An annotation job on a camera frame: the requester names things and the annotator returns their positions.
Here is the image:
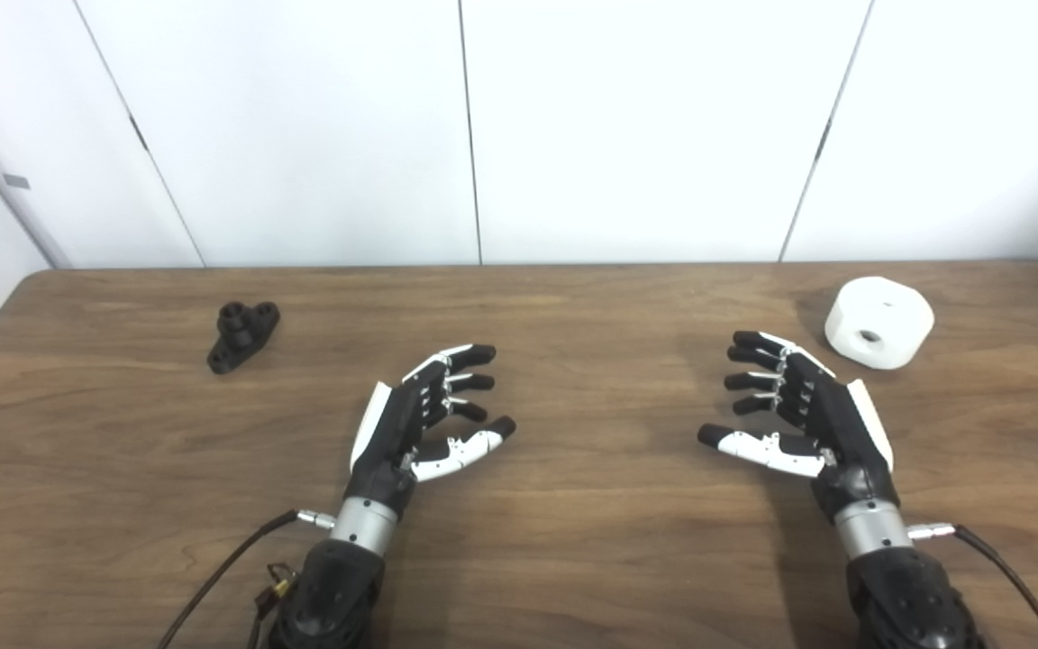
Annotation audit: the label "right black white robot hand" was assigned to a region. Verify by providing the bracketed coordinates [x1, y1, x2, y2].
[697, 330, 900, 524]

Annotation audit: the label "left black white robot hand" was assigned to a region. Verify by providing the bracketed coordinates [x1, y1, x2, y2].
[345, 343, 517, 519]

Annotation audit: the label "round white plastic piece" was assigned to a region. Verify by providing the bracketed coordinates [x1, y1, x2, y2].
[824, 276, 935, 370]

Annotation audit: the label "black plastic holder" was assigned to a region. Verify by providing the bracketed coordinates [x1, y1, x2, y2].
[206, 301, 281, 376]

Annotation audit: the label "thin wires with yellow connector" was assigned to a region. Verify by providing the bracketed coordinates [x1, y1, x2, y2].
[253, 563, 296, 649]

